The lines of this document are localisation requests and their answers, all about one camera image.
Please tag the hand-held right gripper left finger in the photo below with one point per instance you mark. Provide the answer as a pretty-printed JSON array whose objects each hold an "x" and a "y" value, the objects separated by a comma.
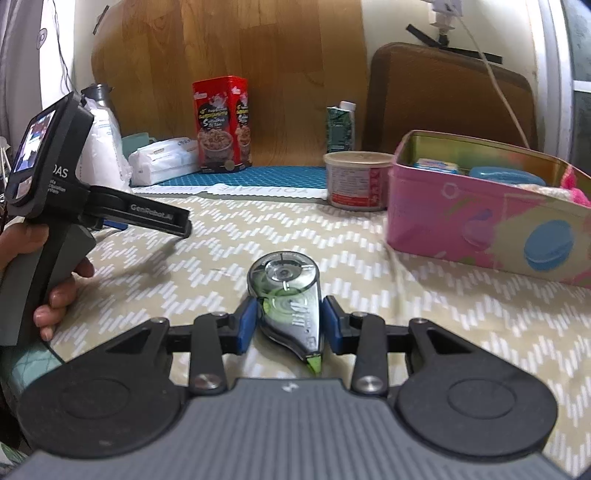
[{"x": 244, "y": 325}]

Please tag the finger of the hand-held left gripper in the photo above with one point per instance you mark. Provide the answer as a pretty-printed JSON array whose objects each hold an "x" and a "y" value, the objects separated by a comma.
[{"x": 147, "y": 212}]

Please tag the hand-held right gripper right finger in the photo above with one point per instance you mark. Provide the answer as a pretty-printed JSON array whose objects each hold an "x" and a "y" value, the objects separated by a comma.
[{"x": 333, "y": 325}]

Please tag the correction tape dispenser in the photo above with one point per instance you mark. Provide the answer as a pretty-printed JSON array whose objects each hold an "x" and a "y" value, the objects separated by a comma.
[{"x": 288, "y": 295}]

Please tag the pink tin box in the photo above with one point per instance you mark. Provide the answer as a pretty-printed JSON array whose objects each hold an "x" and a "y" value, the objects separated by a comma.
[{"x": 461, "y": 226}]

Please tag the blue and white tissue pack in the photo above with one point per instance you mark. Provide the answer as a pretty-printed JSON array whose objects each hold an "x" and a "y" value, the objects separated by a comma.
[{"x": 436, "y": 166}]

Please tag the pink knitted cloth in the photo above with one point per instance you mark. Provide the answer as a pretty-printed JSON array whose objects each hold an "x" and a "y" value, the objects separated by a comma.
[{"x": 577, "y": 189}]

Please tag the person's left hand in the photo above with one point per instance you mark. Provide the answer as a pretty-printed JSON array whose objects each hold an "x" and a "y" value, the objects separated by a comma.
[{"x": 23, "y": 244}]

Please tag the white cylinder in plastic bag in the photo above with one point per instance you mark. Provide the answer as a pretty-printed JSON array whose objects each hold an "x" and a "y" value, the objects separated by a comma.
[{"x": 108, "y": 147}]

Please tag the white wet wipes pack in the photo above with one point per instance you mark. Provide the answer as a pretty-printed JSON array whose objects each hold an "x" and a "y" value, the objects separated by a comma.
[{"x": 161, "y": 161}]

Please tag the steel thermos jug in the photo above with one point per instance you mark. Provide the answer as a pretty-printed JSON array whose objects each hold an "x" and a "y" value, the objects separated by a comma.
[{"x": 99, "y": 94}]

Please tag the light teal cup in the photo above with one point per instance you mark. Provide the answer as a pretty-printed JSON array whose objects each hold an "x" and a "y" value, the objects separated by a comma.
[{"x": 136, "y": 143}]

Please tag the beige chevron tablecloth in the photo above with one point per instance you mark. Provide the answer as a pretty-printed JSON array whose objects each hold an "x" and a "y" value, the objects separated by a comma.
[{"x": 438, "y": 314}]

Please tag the red snack box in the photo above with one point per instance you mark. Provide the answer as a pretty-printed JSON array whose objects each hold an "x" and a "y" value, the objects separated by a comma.
[{"x": 221, "y": 124}]

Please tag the blue cutting mat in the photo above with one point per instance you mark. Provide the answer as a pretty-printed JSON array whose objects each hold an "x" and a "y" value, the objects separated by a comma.
[{"x": 277, "y": 175}]

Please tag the round can with beige lid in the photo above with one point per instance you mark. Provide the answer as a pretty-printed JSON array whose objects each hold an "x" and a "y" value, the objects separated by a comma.
[{"x": 358, "y": 180}]

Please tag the green drink carton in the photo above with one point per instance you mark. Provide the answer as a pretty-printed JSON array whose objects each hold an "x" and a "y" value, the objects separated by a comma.
[{"x": 340, "y": 129}]

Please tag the wooden panel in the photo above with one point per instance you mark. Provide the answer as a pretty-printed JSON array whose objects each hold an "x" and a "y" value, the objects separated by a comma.
[{"x": 277, "y": 60}]

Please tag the teal patterned quilt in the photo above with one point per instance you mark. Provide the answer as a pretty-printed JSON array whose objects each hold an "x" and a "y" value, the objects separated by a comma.
[{"x": 27, "y": 383}]

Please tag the black tape strip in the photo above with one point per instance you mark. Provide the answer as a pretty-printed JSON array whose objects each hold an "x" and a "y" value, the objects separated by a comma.
[
  {"x": 475, "y": 54},
  {"x": 422, "y": 36}
]

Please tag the white framed glass door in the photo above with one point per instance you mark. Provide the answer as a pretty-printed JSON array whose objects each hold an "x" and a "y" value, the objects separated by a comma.
[{"x": 568, "y": 83}]

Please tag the white wall power socket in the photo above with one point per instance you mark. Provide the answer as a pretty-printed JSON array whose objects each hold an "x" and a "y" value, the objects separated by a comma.
[{"x": 443, "y": 14}]

